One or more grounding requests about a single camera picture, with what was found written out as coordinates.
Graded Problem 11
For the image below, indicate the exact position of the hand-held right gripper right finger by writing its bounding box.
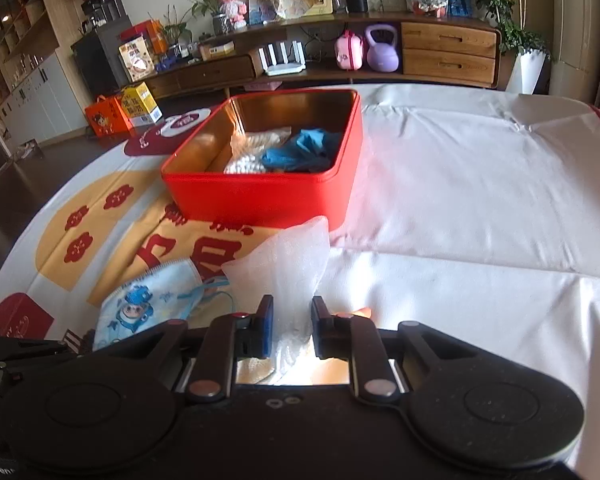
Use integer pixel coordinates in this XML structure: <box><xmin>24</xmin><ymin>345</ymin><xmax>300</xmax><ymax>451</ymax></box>
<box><xmin>310</xmin><ymin>295</ymin><xmax>462</xmax><ymax>407</ymax></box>

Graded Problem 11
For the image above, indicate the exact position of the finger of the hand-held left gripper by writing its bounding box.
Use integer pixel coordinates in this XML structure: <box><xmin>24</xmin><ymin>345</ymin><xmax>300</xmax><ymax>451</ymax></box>
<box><xmin>0</xmin><ymin>336</ymin><xmax>79</xmax><ymax>377</ymax></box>

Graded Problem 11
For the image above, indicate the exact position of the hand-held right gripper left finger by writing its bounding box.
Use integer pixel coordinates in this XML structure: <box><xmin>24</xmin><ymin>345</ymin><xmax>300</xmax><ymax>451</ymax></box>
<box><xmin>125</xmin><ymin>294</ymin><xmax>276</xmax><ymax>407</ymax></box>

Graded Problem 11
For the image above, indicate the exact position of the white foam bag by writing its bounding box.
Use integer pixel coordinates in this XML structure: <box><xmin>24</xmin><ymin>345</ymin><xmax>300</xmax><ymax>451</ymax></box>
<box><xmin>221</xmin><ymin>216</ymin><xmax>331</xmax><ymax>376</ymax></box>

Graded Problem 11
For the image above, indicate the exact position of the red tin box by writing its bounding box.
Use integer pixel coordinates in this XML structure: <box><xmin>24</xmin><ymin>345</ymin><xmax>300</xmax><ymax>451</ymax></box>
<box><xmin>161</xmin><ymin>88</ymin><xmax>364</xmax><ymax>233</ymax></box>

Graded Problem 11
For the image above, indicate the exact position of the blue cartoon face mask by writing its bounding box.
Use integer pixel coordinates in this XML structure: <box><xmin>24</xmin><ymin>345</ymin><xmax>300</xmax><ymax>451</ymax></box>
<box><xmin>92</xmin><ymin>258</ymin><xmax>231</xmax><ymax>352</ymax></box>

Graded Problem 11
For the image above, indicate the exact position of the white knitted cloth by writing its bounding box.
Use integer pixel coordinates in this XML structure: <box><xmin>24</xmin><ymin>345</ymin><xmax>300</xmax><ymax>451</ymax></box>
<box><xmin>223</xmin><ymin>127</ymin><xmax>293</xmax><ymax>175</ymax></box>

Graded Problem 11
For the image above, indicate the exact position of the blue cloth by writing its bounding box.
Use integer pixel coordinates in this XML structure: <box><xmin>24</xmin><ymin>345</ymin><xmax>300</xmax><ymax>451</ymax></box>
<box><xmin>261</xmin><ymin>129</ymin><xmax>345</xmax><ymax>173</ymax></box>

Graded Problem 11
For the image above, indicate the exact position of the white sheet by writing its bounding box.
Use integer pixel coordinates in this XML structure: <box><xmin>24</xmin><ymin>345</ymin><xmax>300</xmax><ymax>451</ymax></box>
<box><xmin>320</xmin><ymin>82</ymin><xmax>600</xmax><ymax>466</ymax></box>

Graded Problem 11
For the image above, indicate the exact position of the orange gift box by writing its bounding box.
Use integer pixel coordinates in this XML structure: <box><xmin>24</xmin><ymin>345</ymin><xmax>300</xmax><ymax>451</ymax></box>
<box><xmin>84</xmin><ymin>95</ymin><xmax>137</xmax><ymax>137</ymax></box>

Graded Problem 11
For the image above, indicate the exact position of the yellow carton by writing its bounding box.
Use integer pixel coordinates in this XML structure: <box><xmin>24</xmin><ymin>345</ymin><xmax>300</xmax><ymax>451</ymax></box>
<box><xmin>117</xmin><ymin>82</ymin><xmax>163</xmax><ymax>126</ymax></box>

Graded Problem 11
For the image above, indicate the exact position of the white router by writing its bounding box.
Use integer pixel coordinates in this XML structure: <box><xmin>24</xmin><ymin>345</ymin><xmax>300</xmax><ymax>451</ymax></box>
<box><xmin>257</xmin><ymin>42</ymin><xmax>307</xmax><ymax>77</ymax></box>

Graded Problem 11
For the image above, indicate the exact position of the pink backpack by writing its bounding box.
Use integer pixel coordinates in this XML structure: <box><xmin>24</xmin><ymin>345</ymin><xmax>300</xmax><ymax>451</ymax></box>
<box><xmin>334</xmin><ymin>30</ymin><xmax>366</xmax><ymax>71</ymax></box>

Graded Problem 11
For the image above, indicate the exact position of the purple kettlebell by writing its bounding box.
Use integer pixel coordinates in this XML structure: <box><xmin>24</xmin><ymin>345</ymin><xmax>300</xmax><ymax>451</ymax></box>
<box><xmin>364</xmin><ymin>23</ymin><xmax>401</xmax><ymax>72</ymax></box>

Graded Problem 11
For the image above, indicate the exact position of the small yellow and white box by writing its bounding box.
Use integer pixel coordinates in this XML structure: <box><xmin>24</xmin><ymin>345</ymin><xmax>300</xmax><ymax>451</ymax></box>
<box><xmin>199</xmin><ymin>41</ymin><xmax>236</xmax><ymax>61</ymax></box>

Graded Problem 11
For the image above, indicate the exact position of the yellow snack box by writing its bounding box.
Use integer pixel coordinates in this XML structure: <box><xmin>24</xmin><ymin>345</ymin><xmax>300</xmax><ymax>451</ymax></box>
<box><xmin>118</xmin><ymin>35</ymin><xmax>158</xmax><ymax>83</ymax></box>

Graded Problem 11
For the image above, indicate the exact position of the black cabinet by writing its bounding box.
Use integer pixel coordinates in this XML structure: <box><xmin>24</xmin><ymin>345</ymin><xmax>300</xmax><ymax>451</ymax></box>
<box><xmin>71</xmin><ymin>22</ymin><xmax>133</xmax><ymax>98</ymax></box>

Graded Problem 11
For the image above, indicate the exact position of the potted plant in dark vase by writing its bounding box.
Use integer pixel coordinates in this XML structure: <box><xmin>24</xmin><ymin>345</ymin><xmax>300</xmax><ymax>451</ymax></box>
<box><xmin>187</xmin><ymin>0</ymin><xmax>236</xmax><ymax>36</ymax></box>

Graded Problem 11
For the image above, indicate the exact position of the small green potted plant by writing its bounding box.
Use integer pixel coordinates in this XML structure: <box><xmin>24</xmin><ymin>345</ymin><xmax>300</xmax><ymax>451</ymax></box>
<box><xmin>162</xmin><ymin>5</ymin><xmax>193</xmax><ymax>58</ymax></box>

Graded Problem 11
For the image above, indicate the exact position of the wooden TV cabinet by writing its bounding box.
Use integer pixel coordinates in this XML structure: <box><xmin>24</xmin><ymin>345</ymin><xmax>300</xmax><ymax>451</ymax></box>
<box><xmin>145</xmin><ymin>14</ymin><xmax>503</xmax><ymax>101</ymax></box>

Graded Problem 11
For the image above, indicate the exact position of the framed picture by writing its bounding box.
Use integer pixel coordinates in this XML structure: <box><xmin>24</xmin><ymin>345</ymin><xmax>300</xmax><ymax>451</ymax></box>
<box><xmin>247</xmin><ymin>0</ymin><xmax>281</xmax><ymax>26</ymax></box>

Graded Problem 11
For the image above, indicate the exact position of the white planter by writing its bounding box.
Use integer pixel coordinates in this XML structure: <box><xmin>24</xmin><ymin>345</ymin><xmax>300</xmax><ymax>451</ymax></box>
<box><xmin>505</xmin><ymin>50</ymin><xmax>548</xmax><ymax>95</ymax></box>

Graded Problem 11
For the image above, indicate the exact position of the pink doll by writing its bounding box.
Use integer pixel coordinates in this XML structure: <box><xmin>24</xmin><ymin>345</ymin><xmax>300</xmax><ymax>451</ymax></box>
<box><xmin>211</xmin><ymin>0</ymin><xmax>248</xmax><ymax>28</ymax></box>

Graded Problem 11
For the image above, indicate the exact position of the black coffee maker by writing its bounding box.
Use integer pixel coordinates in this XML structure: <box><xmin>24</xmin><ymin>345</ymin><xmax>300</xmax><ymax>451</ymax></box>
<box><xmin>80</xmin><ymin>0</ymin><xmax>127</xmax><ymax>36</ymax></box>

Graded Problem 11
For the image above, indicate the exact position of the tall green plant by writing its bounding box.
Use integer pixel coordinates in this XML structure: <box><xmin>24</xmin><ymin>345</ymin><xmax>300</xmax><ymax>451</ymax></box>
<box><xmin>472</xmin><ymin>0</ymin><xmax>551</xmax><ymax>56</ymax></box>

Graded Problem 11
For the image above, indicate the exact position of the wall shelf cabinet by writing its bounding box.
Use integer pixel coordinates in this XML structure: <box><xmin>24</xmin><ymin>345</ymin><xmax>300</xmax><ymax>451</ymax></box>
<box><xmin>0</xmin><ymin>0</ymin><xmax>91</xmax><ymax>146</ymax></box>

